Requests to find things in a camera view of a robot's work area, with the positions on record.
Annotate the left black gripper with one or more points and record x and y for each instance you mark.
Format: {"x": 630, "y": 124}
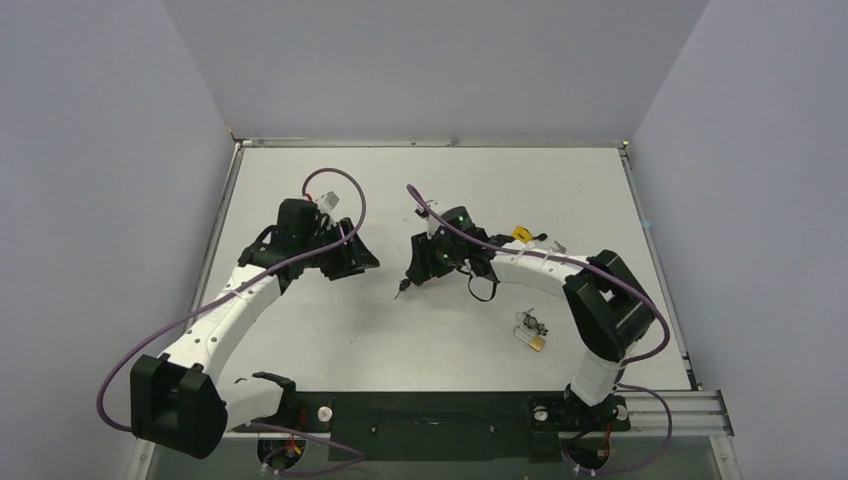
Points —
{"x": 352, "y": 259}

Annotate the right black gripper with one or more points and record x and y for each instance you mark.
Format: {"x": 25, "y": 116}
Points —
{"x": 424, "y": 263}

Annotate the yellow padlock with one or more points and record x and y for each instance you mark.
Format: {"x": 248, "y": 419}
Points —
{"x": 522, "y": 234}

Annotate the brass long-shackle padlock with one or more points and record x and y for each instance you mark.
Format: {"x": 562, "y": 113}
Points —
{"x": 530, "y": 330}

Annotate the orange padlock with keys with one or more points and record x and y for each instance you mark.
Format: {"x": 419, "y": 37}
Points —
{"x": 404, "y": 285}

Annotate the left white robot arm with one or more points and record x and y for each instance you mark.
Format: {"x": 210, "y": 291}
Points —
{"x": 176, "y": 399}

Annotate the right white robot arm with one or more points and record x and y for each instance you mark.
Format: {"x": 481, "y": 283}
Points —
{"x": 608, "y": 305}

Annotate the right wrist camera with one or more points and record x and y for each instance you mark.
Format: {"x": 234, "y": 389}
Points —
{"x": 425, "y": 213}

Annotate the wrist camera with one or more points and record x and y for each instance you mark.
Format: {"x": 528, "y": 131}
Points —
{"x": 425, "y": 213}
{"x": 328, "y": 202}

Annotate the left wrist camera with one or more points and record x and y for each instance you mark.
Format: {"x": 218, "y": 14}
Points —
{"x": 328, "y": 202}

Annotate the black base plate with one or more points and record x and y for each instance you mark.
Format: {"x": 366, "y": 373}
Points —
{"x": 450, "y": 426}

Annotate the aluminium frame rail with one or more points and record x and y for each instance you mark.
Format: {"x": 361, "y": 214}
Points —
{"x": 693, "y": 413}

